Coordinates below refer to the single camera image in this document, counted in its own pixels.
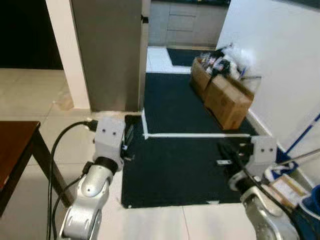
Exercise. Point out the silver metal pole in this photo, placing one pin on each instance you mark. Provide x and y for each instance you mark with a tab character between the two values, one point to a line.
300	157

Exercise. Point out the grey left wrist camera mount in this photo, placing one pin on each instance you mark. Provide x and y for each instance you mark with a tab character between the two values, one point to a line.
109	137

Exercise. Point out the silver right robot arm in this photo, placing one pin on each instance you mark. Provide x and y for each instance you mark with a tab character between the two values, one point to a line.
265	215

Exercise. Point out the grey door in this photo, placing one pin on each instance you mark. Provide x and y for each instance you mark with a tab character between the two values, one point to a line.
107	55

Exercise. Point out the white plastic bag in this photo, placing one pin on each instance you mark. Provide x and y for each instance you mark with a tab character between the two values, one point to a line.
240	62

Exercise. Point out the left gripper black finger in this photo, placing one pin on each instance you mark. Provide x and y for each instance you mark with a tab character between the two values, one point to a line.
130	136

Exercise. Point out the black floor mat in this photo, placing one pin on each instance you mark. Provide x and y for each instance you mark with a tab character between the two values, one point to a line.
175	170

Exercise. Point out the open brown cardboard box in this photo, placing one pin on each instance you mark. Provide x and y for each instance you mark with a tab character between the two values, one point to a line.
199	77

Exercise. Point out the blue plastic bucket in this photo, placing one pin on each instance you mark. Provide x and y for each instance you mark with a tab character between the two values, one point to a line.
312	210

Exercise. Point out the small labelled cardboard box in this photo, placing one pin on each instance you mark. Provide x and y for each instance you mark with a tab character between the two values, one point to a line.
287	190

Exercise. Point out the grey kitchen cabinet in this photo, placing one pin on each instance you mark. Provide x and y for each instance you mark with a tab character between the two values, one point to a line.
185	22

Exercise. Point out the small dark kitchen mat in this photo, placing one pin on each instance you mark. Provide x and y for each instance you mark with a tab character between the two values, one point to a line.
182	56

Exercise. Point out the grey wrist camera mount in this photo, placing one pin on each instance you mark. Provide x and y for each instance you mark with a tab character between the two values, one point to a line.
264	155
109	137

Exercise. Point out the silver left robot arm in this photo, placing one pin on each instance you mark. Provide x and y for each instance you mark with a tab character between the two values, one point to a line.
85	200

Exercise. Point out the large brown cardboard box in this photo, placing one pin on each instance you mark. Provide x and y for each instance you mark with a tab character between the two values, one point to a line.
227	105

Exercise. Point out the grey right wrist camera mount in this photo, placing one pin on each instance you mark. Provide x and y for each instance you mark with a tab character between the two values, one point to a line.
264	155

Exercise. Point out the blue dustpan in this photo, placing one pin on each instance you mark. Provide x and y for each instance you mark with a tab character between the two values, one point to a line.
286	170

